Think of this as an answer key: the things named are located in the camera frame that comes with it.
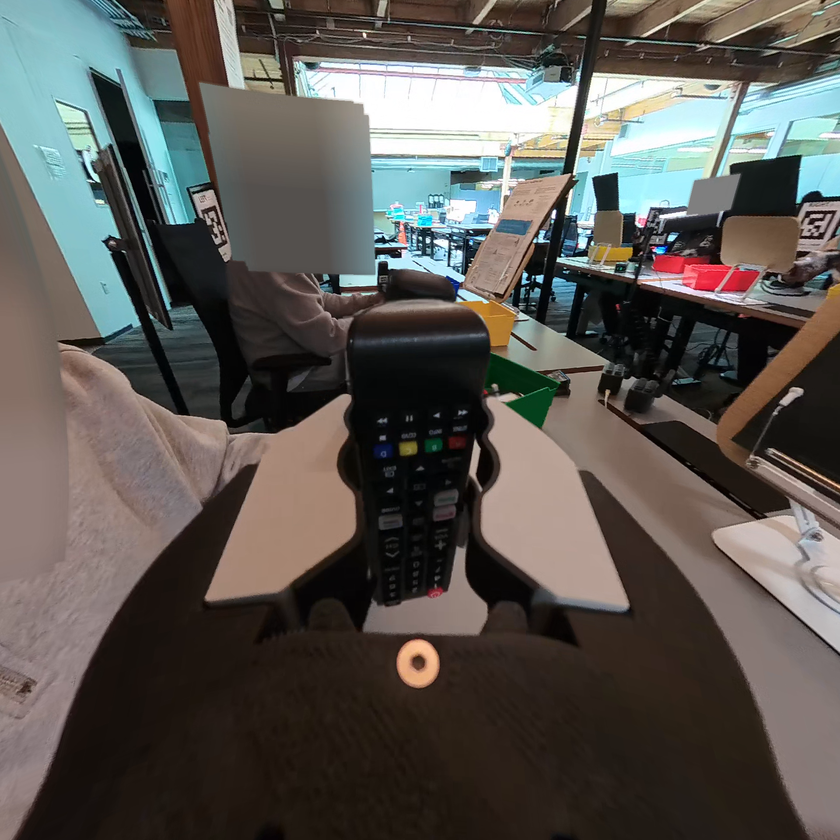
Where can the wooden pillar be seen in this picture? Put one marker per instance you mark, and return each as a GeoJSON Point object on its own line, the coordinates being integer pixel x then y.
{"type": "Point", "coordinates": [197, 65]}

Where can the red plastic bin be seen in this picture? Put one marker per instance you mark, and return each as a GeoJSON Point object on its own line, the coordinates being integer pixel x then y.
{"type": "Point", "coordinates": [676, 264]}
{"type": "Point", "coordinates": [715, 279]}

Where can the paper wall notice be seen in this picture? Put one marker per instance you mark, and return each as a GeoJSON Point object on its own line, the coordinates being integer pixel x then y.
{"type": "Point", "coordinates": [52, 162]}

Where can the black monitor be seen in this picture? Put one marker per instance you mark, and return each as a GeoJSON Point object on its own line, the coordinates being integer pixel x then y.
{"type": "Point", "coordinates": [768, 187]}

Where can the person's light grey sweatshirt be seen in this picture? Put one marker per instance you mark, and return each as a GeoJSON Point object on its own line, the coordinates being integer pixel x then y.
{"type": "Point", "coordinates": [52, 656]}

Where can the black desk mat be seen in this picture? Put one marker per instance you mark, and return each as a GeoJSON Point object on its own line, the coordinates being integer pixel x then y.
{"type": "Point", "coordinates": [709, 466]}

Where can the brown document board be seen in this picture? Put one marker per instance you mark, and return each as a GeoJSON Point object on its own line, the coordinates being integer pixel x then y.
{"type": "Point", "coordinates": [518, 236]}

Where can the black remote control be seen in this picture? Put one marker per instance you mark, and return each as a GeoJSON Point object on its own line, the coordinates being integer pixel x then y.
{"type": "Point", "coordinates": [413, 367]}

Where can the ceiling projector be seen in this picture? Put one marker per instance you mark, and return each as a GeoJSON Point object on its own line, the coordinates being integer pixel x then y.
{"type": "Point", "coordinates": [551, 77]}

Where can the white stand base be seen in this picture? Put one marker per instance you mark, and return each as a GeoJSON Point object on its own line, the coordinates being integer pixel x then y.
{"type": "Point", "coordinates": [754, 551]}

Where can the black office chair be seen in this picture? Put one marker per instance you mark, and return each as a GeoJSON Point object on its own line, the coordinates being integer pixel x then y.
{"type": "Point", "coordinates": [190, 275]}

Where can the dark framed glass door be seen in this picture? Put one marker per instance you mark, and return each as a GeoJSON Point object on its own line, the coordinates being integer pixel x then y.
{"type": "Point", "coordinates": [131, 249]}

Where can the printed marker tag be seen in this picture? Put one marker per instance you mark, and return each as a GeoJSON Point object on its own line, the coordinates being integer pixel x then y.
{"type": "Point", "coordinates": [213, 226]}
{"type": "Point", "coordinates": [820, 223]}

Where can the large beige board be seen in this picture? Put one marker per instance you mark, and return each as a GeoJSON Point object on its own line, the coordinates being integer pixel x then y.
{"type": "Point", "coordinates": [761, 243]}

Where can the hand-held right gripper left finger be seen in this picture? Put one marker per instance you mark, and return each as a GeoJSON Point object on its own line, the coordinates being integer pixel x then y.
{"type": "Point", "coordinates": [262, 525]}

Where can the black steel column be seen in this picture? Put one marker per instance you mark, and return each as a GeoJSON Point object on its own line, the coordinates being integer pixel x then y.
{"type": "Point", "coordinates": [571, 164]}

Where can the black stanchion pole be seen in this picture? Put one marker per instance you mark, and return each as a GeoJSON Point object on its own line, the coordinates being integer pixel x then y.
{"type": "Point", "coordinates": [154, 341]}

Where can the black charger dock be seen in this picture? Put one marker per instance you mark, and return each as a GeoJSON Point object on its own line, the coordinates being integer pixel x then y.
{"type": "Point", "coordinates": [643, 397]}
{"type": "Point", "coordinates": [615, 380]}

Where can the small dark box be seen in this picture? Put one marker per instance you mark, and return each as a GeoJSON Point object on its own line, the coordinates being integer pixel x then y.
{"type": "Point", "coordinates": [559, 384]}

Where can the clear acrylic stand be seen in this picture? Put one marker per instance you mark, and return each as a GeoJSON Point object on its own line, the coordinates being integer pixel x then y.
{"type": "Point", "coordinates": [810, 531]}

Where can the another person's forearm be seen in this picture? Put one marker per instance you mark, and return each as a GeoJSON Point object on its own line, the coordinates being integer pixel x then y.
{"type": "Point", "coordinates": [814, 269]}

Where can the office desk with black legs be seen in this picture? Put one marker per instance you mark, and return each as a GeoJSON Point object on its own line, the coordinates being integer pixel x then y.
{"type": "Point", "coordinates": [774, 308]}

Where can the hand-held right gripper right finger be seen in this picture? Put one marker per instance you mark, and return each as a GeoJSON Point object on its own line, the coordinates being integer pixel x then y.
{"type": "Point", "coordinates": [558, 525]}

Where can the small beige board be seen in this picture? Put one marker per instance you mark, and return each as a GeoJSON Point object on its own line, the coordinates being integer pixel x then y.
{"type": "Point", "coordinates": [609, 228]}

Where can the small black panel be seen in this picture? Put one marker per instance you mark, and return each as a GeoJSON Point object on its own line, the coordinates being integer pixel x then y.
{"type": "Point", "coordinates": [606, 191]}

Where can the yellow plastic bin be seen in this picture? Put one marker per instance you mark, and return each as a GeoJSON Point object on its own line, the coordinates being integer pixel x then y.
{"type": "Point", "coordinates": [499, 328]}
{"type": "Point", "coordinates": [607, 254]}

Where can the green plastic bin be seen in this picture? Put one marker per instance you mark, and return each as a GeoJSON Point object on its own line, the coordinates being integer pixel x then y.
{"type": "Point", "coordinates": [531, 403]}

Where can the black board with cardboard frame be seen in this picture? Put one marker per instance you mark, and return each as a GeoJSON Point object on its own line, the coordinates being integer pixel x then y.
{"type": "Point", "coordinates": [807, 407]}

